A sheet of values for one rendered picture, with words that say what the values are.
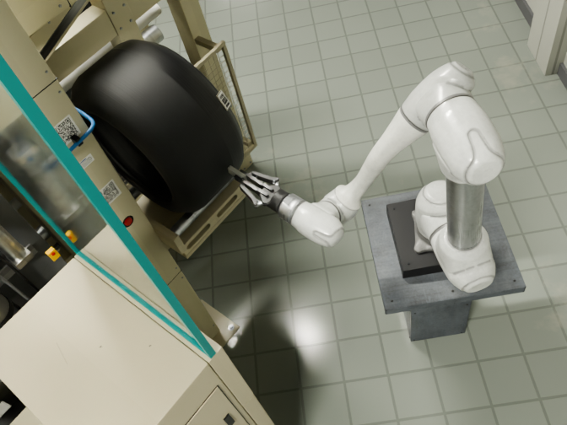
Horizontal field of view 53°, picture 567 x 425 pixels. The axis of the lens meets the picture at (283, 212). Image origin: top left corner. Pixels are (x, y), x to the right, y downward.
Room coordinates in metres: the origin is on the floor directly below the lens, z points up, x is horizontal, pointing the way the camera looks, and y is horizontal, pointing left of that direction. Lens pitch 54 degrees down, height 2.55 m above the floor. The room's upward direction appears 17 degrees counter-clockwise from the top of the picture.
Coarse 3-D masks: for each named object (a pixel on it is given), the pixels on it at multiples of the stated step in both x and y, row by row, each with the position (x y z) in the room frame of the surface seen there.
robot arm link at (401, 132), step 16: (400, 112) 1.02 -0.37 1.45; (400, 128) 0.99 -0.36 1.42; (416, 128) 0.96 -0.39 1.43; (384, 144) 1.00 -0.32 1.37; (400, 144) 0.97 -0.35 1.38; (368, 160) 1.03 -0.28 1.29; (384, 160) 0.99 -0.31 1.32; (368, 176) 1.03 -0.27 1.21; (336, 192) 1.10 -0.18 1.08; (352, 192) 1.08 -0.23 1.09; (352, 208) 1.05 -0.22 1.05
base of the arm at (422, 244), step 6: (414, 210) 1.18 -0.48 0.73; (414, 216) 1.15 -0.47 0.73; (414, 222) 1.13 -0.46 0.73; (414, 228) 1.10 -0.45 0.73; (420, 234) 1.05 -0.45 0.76; (420, 240) 1.04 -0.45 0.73; (426, 240) 1.02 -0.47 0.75; (414, 246) 1.03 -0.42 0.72; (420, 246) 1.02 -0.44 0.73; (426, 246) 1.01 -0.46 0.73; (420, 252) 1.00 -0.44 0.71
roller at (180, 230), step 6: (198, 210) 1.34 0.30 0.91; (186, 216) 1.32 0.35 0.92; (192, 216) 1.32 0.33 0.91; (198, 216) 1.33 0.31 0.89; (180, 222) 1.30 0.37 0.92; (186, 222) 1.30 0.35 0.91; (192, 222) 1.31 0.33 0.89; (174, 228) 1.28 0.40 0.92; (180, 228) 1.28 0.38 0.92; (186, 228) 1.29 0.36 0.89; (180, 234) 1.26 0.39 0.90
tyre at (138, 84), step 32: (96, 64) 1.58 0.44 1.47; (128, 64) 1.50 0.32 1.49; (160, 64) 1.47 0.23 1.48; (96, 96) 1.43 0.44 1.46; (128, 96) 1.38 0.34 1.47; (160, 96) 1.37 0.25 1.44; (192, 96) 1.37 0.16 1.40; (96, 128) 1.66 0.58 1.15; (128, 128) 1.31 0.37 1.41; (160, 128) 1.28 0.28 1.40; (192, 128) 1.30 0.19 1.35; (224, 128) 1.33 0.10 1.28; (128, 160) 1.61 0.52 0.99; (160, 160) 1.24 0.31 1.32; (192, 160) 1.23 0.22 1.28; (224, 160) 1.28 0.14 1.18; (160, 192) 1.47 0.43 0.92; (192, 192) 1.21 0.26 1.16
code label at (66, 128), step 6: (66, 120) 1.27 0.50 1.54; (72, 120) 1.28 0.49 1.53; (54, 126) 1.25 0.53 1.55; (60, 126) 1.26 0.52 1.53; (66, 126) 1.26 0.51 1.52; (72, 126) 1.27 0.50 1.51; (60, 132) 1.25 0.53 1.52; (66, 132) 1.26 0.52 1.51; (72, 132) 1.27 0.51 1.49; (78, 132) 1.28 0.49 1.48; (66, 138) 1.25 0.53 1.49; (66, 144) 1.25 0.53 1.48
